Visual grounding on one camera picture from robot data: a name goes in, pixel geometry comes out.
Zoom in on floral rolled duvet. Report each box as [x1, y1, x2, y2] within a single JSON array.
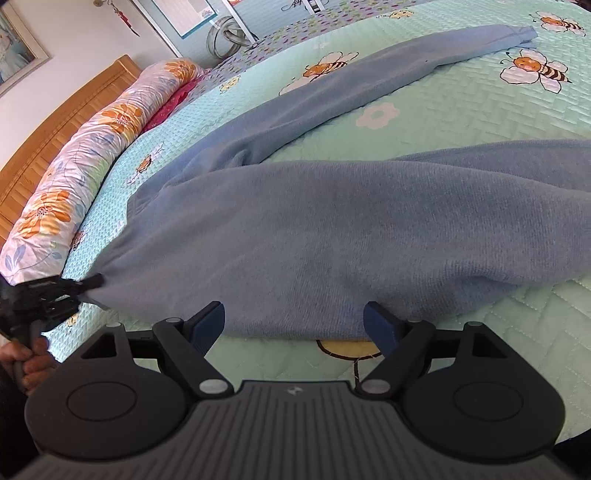
[[0, 59, 204, 285]]

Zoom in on sliding door wardrobe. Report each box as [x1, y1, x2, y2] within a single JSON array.
[[131, 0, 334, 61]]

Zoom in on red hanging ornament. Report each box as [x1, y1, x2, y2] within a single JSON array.
[[108, 0, 140, 38]]

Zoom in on wooden headboard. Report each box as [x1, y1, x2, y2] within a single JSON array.
[[0, 55, 144, 243]]

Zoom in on blue knit pants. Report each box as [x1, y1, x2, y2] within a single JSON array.
[[62, 24, 591, 343]]

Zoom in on red pillow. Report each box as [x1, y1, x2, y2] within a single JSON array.
[[141, 76, 206, 135]]

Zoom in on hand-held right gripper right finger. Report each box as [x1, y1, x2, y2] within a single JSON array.
[[358, 301, 522, 400]]

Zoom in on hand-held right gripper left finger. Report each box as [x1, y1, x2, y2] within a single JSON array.
[[69, 301, 234, 400]]

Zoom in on person's left hand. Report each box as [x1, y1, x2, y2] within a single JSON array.
[[0, 337, 59, 395]]

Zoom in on bee print quilted bedspread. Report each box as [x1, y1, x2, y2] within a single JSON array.
[[46, 0, 591, 445]]

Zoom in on blue framed poster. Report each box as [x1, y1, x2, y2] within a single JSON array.
[[148, 0, 218, 40]]

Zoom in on framed wedding photo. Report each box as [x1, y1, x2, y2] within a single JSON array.
[[0, 4, 52, 98]]

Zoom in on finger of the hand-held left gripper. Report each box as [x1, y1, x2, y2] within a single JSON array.
[[59, 274, 105, 304]]

